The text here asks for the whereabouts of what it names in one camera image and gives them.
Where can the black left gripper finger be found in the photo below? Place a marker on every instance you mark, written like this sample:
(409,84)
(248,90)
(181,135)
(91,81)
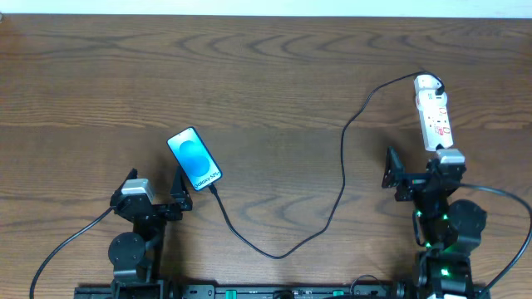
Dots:
(131,175)
(178,190)

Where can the blue Galaxy smartphone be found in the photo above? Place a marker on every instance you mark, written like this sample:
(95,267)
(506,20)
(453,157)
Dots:
(194,158)

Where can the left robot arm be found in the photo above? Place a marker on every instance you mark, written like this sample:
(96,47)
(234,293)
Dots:
(136,255)

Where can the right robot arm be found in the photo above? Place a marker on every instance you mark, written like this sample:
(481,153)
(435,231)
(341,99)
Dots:
(447,232)

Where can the white USB charger adapter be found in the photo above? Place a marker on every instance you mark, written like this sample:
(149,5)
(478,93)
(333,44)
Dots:
(427,99)

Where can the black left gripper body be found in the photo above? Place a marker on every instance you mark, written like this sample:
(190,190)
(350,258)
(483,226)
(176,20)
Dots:
(158,208)

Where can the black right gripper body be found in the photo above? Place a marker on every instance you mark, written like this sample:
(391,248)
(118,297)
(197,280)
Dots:
(418,183)

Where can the white power strip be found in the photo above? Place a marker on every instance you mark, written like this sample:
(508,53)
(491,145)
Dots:
(435,124)

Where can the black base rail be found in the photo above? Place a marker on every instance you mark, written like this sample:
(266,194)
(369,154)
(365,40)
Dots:
(238,292)

